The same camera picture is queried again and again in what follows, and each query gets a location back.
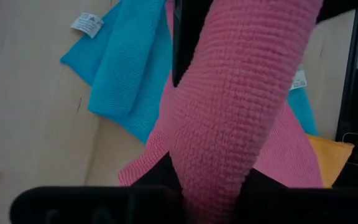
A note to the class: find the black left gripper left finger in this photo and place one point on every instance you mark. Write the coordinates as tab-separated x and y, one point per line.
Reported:
162	175

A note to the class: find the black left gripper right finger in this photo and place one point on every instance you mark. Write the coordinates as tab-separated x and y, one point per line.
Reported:
259	183

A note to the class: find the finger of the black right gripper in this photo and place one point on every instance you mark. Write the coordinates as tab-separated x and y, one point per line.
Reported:
186	37

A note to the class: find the pink microfiber towel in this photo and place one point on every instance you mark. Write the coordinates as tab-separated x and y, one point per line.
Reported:
228	109

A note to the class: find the orange microfiber towel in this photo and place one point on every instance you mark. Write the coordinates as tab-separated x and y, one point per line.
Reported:
328	158

